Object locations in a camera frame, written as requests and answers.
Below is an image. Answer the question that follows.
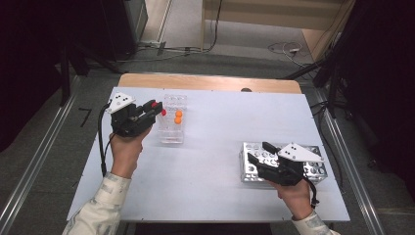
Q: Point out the white floor cable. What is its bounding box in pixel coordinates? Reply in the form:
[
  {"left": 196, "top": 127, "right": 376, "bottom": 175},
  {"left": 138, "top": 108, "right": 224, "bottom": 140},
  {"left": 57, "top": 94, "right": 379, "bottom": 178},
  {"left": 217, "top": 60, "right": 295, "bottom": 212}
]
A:
[{"left": 267, "top": 41, "right": 309, "bottom": 68}]

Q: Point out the black metal stand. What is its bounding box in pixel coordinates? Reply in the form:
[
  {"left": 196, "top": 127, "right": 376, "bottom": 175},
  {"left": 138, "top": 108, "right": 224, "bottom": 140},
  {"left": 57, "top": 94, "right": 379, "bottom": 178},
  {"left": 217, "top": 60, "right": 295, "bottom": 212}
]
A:
[
  {"left": 58, "top": 40, "right": 129, "bottom": 107},
  {"left": 283, "top": 48, "right": 348, "bottom": 119}
]

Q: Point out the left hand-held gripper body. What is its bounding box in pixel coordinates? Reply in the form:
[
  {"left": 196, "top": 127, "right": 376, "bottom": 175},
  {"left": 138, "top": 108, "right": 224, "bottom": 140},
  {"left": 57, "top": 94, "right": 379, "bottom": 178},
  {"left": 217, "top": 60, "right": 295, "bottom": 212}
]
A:
[{"left": 107, "top": 91, "right": 150, "bottom": 138}]

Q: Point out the metal tube rack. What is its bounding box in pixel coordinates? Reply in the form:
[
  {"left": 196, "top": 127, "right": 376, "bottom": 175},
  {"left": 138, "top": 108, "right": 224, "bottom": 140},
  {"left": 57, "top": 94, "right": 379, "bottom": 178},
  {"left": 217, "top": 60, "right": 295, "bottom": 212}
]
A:
[{"left": 240, "top": 141, "right": 329, "bottom": 184}]

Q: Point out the person's right hand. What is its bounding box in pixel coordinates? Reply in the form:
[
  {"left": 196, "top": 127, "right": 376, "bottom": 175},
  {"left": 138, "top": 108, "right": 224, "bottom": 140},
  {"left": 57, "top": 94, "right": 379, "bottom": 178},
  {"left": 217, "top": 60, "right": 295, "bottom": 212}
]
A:
[{"left": 266, "top": 178, "right": 314, "bottom": 221}]

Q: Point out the clear plastic tube rack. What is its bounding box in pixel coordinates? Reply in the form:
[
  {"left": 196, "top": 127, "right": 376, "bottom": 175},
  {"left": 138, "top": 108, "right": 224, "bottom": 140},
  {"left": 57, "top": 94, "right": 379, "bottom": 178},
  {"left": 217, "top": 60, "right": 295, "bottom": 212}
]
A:
[{"left": 158, "top": 94, "right": 188, "bottom": 145}]

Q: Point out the light wooden cabinet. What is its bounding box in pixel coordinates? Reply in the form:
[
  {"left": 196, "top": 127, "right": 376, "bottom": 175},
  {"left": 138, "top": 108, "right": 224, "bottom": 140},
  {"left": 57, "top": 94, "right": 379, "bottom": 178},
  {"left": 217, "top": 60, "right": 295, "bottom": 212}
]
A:
[{"left": 200, "top": 0, "right": 357, "bottom": 62}]

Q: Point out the right hand-held gripper cable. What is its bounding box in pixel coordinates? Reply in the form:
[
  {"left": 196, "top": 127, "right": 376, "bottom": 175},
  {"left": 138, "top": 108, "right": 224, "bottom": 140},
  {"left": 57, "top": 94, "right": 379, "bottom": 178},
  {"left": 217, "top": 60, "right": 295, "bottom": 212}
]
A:
[{"left": 300, "top": 176, "right": 320, "bottom": 211}]

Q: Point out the black hanging cable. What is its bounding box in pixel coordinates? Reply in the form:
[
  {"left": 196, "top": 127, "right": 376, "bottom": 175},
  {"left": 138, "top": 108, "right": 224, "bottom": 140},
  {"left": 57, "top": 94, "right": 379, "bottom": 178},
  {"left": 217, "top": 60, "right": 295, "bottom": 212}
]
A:
[{"left": 201, "top": 0, "right": 224, "bottom": 53}]

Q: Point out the left hand-held gripper cable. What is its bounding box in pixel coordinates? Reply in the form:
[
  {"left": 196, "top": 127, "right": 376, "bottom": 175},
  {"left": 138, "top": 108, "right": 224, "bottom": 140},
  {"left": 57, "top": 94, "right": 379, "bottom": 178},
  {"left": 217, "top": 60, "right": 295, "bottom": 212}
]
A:
[{"left": 97, "top": 102, "right": 117, "bottom": 177}]

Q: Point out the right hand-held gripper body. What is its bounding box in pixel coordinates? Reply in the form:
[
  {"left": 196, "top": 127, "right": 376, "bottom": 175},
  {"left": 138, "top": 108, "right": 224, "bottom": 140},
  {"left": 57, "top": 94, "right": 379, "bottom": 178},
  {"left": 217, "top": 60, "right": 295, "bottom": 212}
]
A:
[{"left": 256, "top": 141, "right": 325, "bottom": 187}]

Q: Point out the hand-held gripper cable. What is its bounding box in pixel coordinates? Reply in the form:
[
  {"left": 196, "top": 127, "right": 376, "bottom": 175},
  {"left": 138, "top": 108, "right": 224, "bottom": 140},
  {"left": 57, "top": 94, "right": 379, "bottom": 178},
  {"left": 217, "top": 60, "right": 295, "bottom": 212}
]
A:
[
  {"left": 300, "top": 176, "right": 320, "bottom": 211},
  {"left": 97, "top": 102, "right": 117, "bottom": 177}
]

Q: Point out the person's left hand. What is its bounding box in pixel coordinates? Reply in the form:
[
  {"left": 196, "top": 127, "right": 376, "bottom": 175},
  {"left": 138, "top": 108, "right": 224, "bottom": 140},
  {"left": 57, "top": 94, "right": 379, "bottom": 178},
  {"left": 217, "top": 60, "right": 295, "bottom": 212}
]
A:
[{"left": 109, "top": 126, "right": 153, "bottom": 180}]

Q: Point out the grey floor cable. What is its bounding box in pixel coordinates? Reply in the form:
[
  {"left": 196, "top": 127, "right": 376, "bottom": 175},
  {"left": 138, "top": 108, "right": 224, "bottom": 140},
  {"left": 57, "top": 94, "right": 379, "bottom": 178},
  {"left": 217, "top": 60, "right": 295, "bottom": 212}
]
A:
[{"left": 116, "top": 40, "right": 209, "bottom": 64}]

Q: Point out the dark cabinet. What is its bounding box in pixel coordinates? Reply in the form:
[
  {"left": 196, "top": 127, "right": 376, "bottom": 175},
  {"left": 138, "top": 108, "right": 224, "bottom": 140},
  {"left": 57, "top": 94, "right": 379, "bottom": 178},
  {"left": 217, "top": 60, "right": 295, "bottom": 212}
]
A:
[{"left": 97, "top": 0, "right": 149, "bottom": 62}]

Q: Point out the aluminium floor rail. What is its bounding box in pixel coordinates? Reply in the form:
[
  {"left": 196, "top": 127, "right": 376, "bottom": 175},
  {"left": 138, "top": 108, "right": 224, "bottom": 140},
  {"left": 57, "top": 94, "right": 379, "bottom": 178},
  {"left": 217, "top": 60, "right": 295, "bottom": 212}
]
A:
[
  {"left": 311, "top": 86, "right": 388, "bottom": 235},
  {"left": 0, "top": 74, "right": 82, "bottom": 235}
]

